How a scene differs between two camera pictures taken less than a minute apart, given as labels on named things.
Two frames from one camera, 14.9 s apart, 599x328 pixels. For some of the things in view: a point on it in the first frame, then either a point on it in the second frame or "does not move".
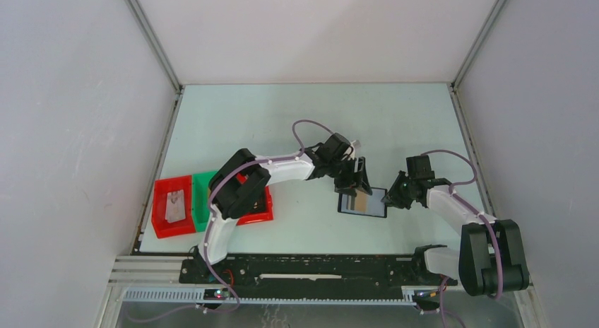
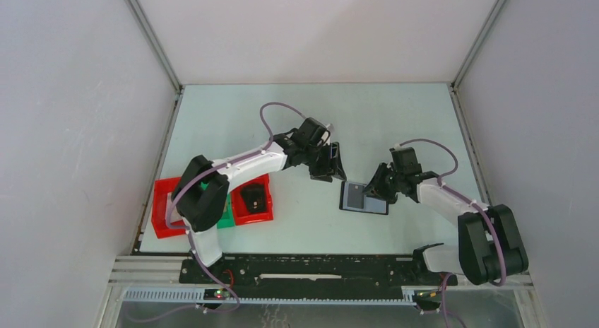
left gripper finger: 345,183 -> 319,172
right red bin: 260,216 does not move
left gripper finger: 363,182 -> 337,170
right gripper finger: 400,194 -> 378,184
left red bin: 162,227 does not move
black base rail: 311,276 does not move
